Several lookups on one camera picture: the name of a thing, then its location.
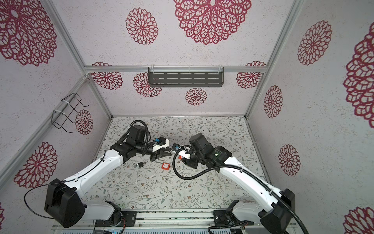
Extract blue padlock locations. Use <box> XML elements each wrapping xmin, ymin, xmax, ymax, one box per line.
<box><xmin>171</xmin><ymin>143</ymin><xmax>185</xmax><ymax>152</ymax></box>

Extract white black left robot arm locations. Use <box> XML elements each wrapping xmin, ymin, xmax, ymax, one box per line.
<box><xmin>44</xmin><ymin>122</ymin><xmax>170</xmax><ymax>228</ymax></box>

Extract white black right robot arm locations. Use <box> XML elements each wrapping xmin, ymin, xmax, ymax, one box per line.
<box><xmin>174</xmin><ymin>134</ymin><xmax>296</xmax><ymax>234</ymax></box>

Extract small black key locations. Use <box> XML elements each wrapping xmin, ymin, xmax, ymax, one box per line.
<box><xmin>134</xmin><ymin>162</ymin><xmax>145</xmax><ymax>168</ymax></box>

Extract red padlock left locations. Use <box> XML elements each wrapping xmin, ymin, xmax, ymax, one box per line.
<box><xmin>161</xmin><ymin>162</ymin><xmax>170</xmax><ymax>171</ymax></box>

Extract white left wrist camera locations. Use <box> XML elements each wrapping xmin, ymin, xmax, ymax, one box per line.
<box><xmin>152</xmin><ymin>137</ymin><xmax>169</xmax><ymax>153</ymax></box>

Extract thin black left cable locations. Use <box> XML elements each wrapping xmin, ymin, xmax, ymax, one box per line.
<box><xmin>23</xmin><ymin>150</ymin><xmax>107</xmax><ymax>220</ymax></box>

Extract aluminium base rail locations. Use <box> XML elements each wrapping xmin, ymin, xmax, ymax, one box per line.
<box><xmin>52</xmin><ymin>208</ymin><xmax>297</xmax><ymax>234</ymax></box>

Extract dark metal wall shelf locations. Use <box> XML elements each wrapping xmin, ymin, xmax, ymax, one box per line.
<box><xmin>148</xmin><ymin>67</ymin><xmax>225</xmax><ymax>88</ymax></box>

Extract black wire wall basket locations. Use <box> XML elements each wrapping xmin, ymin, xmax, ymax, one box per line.
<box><xmin>50</xmin><ymin>92</ymin><xmax>89</xmax><ymax>134</ymax></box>

